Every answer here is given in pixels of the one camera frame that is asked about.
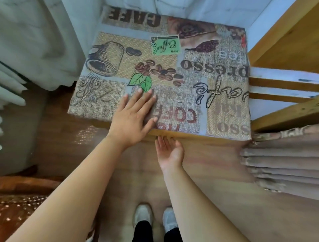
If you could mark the brown patterned curtain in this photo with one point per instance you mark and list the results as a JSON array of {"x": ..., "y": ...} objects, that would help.
[{"x": 286, "y": 164}]

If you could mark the white checked curtain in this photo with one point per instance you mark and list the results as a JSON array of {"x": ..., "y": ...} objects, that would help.
[{"x": 37, "y": 45}]

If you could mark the person's white shoe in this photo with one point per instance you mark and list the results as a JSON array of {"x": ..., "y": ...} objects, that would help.
[
  {"x": 170, "y": 219},
  {"x": 143, "y": 214}
]

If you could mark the black trousers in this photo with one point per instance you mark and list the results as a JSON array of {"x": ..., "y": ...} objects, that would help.
[{"x": 144, "y": 233}]

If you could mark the person's left white shoe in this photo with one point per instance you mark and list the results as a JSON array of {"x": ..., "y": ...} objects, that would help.
[{"x": 143, "y": 214}]

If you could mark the person's left forearm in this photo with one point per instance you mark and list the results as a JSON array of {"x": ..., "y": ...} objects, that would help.
[{"x": 69, "y": 199}]

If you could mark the person's right forearm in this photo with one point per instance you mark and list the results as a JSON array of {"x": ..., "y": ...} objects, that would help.
[{"x": 199, "y": 207}]

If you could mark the person's right white shoe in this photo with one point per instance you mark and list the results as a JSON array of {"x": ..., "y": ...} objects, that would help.
[{"x": 170, "y": 219}]

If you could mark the person's right hand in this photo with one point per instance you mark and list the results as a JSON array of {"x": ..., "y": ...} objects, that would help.
[{"x": 170, "y": 154}]

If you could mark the person's left hand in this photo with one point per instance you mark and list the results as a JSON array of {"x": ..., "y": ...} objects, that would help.
[{"x": 132, "y": 119}]

